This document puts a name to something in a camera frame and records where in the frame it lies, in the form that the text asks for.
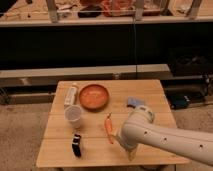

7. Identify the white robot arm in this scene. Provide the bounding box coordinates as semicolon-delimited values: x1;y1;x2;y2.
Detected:
114;105;213;166

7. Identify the orange carrot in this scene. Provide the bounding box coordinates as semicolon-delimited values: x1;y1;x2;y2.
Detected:
104;113;114;144

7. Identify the blue sponge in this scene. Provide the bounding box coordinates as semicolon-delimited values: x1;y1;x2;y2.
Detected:
127;97;145;108

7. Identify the wooden table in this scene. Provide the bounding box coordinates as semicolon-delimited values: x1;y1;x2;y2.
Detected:
36;79;188;168

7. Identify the orange plate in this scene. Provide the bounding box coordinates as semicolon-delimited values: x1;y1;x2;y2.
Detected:
79;84;109;110

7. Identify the clear plastic cup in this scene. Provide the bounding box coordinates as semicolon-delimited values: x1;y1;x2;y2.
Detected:
65;105;82;128

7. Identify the white bottle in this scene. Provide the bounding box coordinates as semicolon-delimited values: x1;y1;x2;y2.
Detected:
64;83;78;107

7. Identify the grey bench ledge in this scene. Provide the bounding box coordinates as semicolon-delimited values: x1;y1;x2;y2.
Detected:
0;64;170;87

